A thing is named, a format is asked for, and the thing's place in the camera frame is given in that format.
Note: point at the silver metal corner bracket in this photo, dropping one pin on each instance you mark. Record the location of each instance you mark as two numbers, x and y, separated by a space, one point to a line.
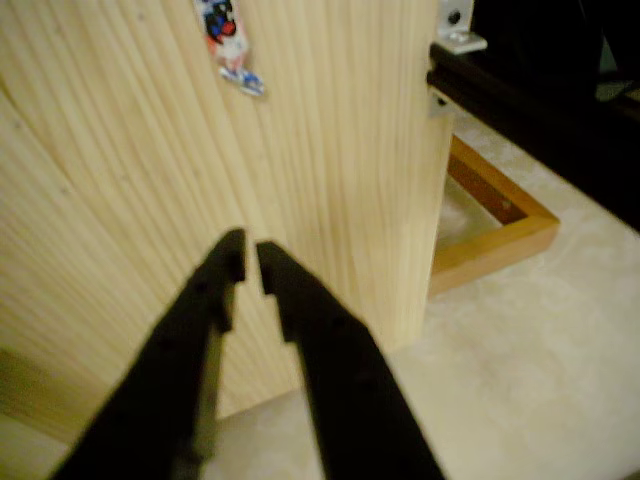
437 105
465 44

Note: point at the metal clamp bracket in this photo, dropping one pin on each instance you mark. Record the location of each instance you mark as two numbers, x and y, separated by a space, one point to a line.
525 125

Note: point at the candy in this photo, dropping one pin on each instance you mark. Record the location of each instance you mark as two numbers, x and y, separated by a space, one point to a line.
225 30

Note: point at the wooden frame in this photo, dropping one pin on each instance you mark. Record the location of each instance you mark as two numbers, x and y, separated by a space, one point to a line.
500 250

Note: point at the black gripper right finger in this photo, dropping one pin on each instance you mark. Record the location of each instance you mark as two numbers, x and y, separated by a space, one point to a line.
345 380

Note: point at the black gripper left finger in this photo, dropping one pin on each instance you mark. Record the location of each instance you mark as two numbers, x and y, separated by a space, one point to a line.
165 375

